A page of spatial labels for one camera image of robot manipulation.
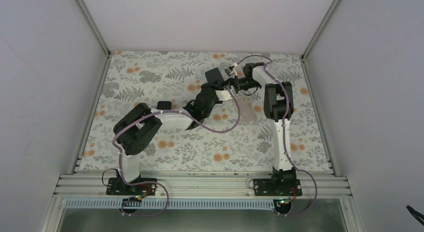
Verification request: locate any cream white phone case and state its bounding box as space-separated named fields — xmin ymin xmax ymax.
xmin=236 ymin=95 xmax=257 ymax=123

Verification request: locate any black phone with blue edge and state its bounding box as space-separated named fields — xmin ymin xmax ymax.
xmin=156 ymin=100 xmax=172 ymax=110

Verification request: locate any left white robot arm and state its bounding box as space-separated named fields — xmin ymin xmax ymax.
xmin=112 ymin=84 xmax=234 ymax=195

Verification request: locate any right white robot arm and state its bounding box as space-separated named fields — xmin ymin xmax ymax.
xmin=225 ymin=62 xmax=297 ymax=196

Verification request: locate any floral patterned table mat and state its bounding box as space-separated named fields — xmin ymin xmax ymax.
xmin=79 ymin=50 xmax=330 ymax=172

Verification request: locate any black object at corner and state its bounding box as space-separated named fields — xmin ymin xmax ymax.
xmin=406 ymin=205 xmax=424 ymax=226

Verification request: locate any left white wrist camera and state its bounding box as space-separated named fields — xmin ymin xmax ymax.
xmin=215 ymin=89 xmax=234 ymax=103

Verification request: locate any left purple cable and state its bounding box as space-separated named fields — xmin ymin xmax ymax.
xmin=111 ymin=88 xmax=242 ymax=218

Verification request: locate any purple cable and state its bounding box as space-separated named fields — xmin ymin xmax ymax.
xmin=111 ymin=88 xmax=242 ymax=218
xmin=231 ymin=54 xmax=319 ymax=218

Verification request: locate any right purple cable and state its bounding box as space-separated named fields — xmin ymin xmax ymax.
xmin=231 ymin=54 xmax=319 ymax=218

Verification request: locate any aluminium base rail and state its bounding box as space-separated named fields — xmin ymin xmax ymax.
xmin=53 ymin=170 xmax=353 ymax=199

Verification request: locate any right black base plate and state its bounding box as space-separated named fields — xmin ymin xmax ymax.
xmin=252 ymin=178 xmax=303 ymax=197

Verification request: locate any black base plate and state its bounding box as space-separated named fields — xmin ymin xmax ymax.
xmin=252 ymin=178 xmax=303 ymax=197
xmin=105 ymin=177 xmax=157 ymax=197

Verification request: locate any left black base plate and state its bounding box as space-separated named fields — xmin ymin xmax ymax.
xmin=105 ymin=177 xmax=157 ymax=197

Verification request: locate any white slotted cable duct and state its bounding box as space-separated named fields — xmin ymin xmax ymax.
xmin=64 ymin=198 xmax=276 ymax=210

